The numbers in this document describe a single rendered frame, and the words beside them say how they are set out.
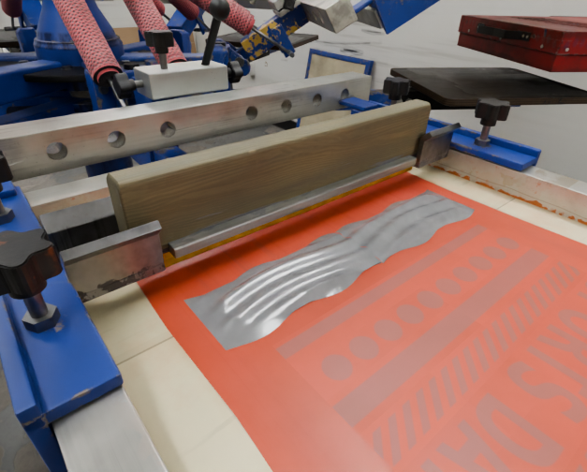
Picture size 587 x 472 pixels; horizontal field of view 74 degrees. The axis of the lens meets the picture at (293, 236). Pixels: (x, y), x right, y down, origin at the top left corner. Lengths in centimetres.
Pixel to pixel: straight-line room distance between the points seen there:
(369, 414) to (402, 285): 14
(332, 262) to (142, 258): 17
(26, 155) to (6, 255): 28
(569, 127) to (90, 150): 221
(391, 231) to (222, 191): 19
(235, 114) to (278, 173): 24
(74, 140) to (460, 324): 46
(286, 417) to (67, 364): 14
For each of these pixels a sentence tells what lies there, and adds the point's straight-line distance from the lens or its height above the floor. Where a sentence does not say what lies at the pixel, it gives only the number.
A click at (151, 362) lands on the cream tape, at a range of 32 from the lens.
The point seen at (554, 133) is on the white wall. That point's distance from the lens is 244.
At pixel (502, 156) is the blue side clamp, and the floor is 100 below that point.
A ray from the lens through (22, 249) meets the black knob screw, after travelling 27.
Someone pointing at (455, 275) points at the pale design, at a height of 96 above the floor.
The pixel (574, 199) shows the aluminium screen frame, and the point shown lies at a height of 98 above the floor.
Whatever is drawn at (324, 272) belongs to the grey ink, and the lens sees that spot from 37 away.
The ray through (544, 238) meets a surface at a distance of 52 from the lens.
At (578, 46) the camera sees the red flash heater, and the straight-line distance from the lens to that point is 123.
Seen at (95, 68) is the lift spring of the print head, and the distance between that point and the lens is 77.
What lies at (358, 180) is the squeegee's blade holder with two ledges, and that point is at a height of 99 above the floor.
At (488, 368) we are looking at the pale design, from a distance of 34.
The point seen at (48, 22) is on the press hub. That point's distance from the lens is 112.
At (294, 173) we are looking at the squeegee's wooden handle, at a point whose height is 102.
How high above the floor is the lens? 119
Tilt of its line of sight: 33 degrees down
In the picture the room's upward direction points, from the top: 2 degrees clockwise
